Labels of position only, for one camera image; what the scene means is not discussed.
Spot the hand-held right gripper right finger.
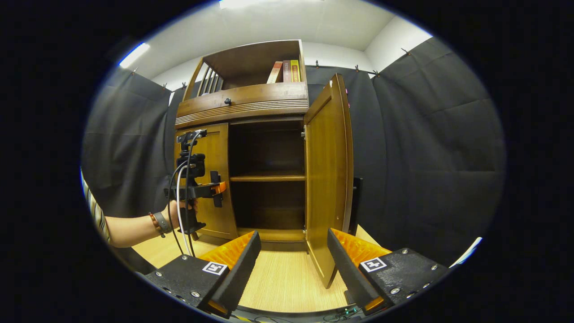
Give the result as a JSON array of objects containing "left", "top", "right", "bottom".
[{"left": 327, "top": 228, "right": 450, "bottom": 316}]

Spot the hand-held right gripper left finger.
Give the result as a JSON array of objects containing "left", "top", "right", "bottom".
[{"left": 143, "top": 230, "right": 262, "bottom": 319}]

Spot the wooden shoe cabinet door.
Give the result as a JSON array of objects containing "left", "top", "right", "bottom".
[
  {"left": 304, "top": 73, "right": 355, "bottom": 289},
  {"left": 175, "top": 123, "right": 239, "bottom": 240}
]

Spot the wooden double-door shoe cabinet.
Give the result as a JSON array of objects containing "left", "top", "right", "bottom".
[{"left": 174, "top": 39, "right": 310, "bottom": 245}]

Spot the wooden inner shelf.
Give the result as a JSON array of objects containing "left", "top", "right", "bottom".
[{"left": 230, "top": 174, "right": 306, "bottom": 182}]

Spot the grey wristband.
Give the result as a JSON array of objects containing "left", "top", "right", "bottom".
[{"left": 154, "top": 211, "right": 172, "bottom": 235}]

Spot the striped shirt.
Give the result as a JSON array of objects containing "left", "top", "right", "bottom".
[{"left": 81, "top": 173, "right": 111, "bottom": 243}]

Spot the light red-brown book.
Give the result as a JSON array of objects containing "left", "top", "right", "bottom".
[{"left": 267, "top": 61, "right": 284, "bottom": 84}]

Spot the ceiling light panel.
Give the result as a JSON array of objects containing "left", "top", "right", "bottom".
[
  {"left": 119, "top": 42, "right": 151, "bottom": 69},
  {"left": 219, "top": 0, "right": 323, "bottom": 9}
]

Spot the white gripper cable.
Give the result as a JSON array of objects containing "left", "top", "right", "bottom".
[{"left": 176, "top": 164, "right": 194, "bottom": 257}]

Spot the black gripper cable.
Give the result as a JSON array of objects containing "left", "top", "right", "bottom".
[{"left": 168, "top": 130, "right": 203, "bottom": 258}]

